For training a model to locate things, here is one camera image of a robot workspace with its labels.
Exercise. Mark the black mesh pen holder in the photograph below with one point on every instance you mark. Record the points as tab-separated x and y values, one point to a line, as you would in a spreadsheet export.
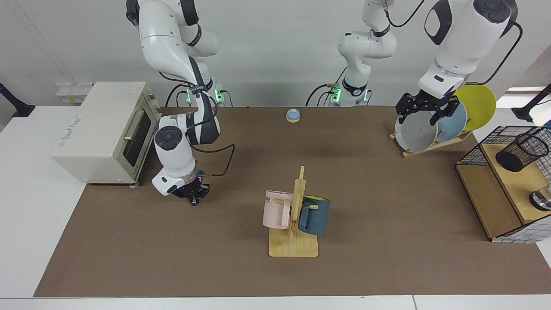
516	155

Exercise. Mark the light blue plate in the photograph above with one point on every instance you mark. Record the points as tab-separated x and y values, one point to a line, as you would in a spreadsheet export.
454	125

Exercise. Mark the grey plate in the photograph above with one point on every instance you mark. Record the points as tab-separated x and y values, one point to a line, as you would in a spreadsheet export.
415	133

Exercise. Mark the wooden plate rack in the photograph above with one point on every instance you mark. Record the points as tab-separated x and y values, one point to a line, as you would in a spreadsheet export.
430	148

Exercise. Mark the yellow plate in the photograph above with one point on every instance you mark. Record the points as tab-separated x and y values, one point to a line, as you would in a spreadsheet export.
478	105

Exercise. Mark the brown table cloth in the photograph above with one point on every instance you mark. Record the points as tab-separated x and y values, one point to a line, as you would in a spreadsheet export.
172	258

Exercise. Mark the pink cup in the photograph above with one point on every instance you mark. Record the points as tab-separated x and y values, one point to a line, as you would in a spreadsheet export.
273	211

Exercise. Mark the black clamp stand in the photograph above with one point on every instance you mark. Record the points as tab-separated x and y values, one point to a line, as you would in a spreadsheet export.
21	110
523	113

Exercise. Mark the small blue round thing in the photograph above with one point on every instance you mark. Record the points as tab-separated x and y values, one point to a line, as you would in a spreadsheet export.
293	114

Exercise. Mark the pale toaster oven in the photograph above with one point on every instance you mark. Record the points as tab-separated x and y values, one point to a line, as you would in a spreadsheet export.
94	129

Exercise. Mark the wooden cup stand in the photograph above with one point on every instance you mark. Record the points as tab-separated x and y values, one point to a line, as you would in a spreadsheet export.
297	247

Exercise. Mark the teal cup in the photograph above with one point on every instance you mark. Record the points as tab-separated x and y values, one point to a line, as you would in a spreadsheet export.
320	215

